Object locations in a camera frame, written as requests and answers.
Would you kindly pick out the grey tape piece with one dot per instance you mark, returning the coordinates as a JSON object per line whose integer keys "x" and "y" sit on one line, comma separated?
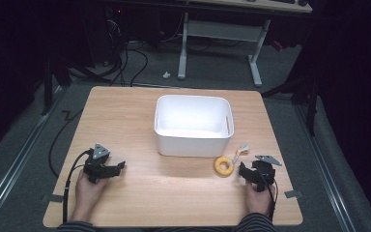
{"x": 293, "y": 194}
{"x": 52, "y": 197}

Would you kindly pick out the white paper scrap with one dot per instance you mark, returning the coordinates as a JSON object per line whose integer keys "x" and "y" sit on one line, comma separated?
{"x": 166, "y": 74}

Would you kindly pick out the metal floor rail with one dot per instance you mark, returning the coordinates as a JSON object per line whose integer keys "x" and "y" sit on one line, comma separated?
{"x": 327, "y": 174}
{"x": 16, "y": 151}

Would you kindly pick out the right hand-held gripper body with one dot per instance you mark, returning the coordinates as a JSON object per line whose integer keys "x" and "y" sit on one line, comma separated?
{"x": 264, "y": 170}

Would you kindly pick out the person's left hand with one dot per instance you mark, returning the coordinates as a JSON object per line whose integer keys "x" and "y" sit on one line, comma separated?
{"x": 88, "y": 193}

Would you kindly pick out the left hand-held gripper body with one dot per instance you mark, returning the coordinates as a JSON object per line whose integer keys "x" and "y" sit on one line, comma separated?
{"x": 98, "y": 164}

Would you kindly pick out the white metal frame desk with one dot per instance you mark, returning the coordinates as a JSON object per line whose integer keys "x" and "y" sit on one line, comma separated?
{"x": 225, "y": 30}

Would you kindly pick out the person's right hand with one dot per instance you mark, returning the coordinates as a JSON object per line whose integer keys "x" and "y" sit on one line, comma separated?
{"x": 257, "y": 201}

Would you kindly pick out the white plastic bin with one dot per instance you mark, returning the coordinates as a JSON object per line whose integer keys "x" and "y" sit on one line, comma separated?
{"x": 193, "y": 141}

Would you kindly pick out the black metal stand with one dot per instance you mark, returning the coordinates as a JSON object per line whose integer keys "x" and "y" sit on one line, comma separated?
{"x": 310, "y": 106}
{"x": 47, "y": 87}

